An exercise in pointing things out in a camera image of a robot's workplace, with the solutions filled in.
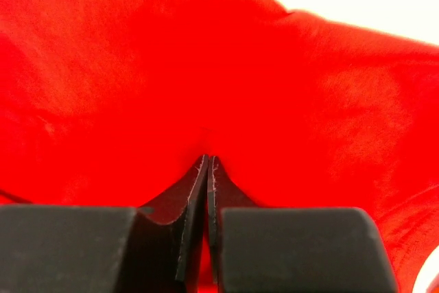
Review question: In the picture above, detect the red t shirt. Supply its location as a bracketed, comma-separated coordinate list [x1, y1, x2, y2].
[1, 0, 438, 292]

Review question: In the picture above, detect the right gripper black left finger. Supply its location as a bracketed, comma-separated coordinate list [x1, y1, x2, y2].
[1, 155, 209, 292]

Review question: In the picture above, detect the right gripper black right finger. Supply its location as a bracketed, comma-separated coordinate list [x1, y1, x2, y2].
[207, 156, 398, 292]

